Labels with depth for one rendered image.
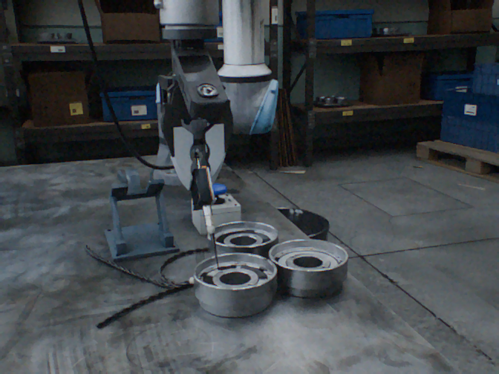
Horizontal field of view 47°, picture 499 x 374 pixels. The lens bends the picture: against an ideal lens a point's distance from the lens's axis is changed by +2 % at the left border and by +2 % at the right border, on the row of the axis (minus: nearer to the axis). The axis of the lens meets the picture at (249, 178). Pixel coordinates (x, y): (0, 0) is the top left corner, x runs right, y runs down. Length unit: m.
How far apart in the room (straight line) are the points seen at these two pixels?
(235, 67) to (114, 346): 0.69
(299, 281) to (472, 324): 1.74
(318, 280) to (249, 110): 0.55
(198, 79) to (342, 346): 0.35
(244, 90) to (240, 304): 0.60
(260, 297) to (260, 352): 0.08
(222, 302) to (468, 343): 1.69
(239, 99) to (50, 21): 3.59
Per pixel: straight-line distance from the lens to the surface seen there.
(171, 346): 0.64
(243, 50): 1.17
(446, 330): 2.34
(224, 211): 0.93
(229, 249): 0.78
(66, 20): 4.68
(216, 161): 0.76
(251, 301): 0.67
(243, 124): 1.19
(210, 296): 0.68
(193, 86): 0.67
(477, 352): 2.25
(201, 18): 0.72
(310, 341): 0.64
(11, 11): 4.44
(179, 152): 0.74
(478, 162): 4.51
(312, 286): 0.72
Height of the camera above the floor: 1.14
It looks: 15 degrees down
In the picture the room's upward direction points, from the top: 1 degrees counter-clockwise
